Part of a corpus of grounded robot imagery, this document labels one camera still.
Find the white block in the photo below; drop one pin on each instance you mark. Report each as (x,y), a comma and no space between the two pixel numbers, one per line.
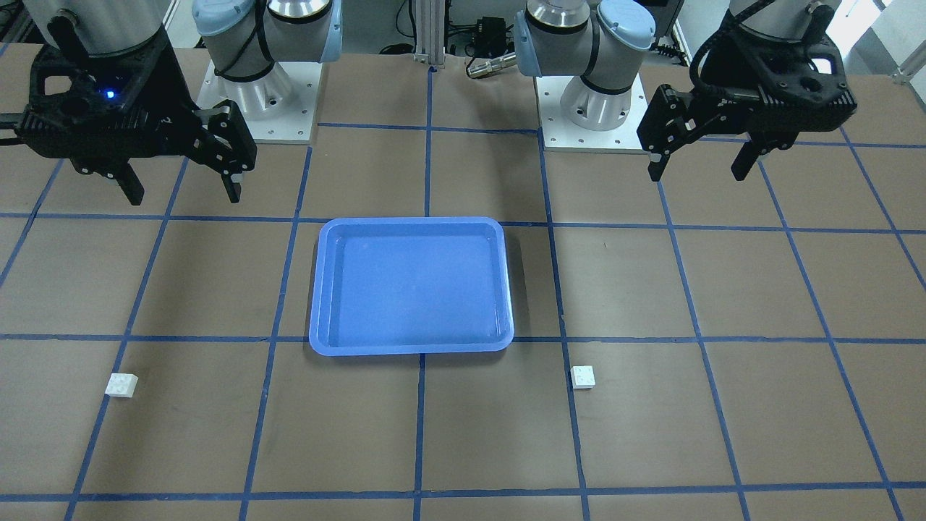
(582,377)
(121,385)

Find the aluminium frame post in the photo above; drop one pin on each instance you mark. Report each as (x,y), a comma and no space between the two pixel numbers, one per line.
(430,30)

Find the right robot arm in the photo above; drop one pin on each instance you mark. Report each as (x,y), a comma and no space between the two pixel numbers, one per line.
(245,38)

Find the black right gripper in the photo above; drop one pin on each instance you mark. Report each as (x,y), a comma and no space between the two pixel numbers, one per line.
(168,85)

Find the black power adapter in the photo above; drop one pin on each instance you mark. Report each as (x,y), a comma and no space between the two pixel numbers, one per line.
(490,36)

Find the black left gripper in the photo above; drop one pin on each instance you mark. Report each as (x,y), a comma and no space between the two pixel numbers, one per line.
(725,82)

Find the blue plastic tray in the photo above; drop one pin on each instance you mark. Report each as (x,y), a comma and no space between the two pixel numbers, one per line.
(414,285)

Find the silver metal cylinder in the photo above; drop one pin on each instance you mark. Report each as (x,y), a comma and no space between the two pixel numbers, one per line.
(491,66)

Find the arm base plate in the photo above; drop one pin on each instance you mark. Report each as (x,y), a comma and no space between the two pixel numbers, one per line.
(561,134)
(289,108)

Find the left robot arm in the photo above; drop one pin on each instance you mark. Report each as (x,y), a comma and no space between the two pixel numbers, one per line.
(601,48)

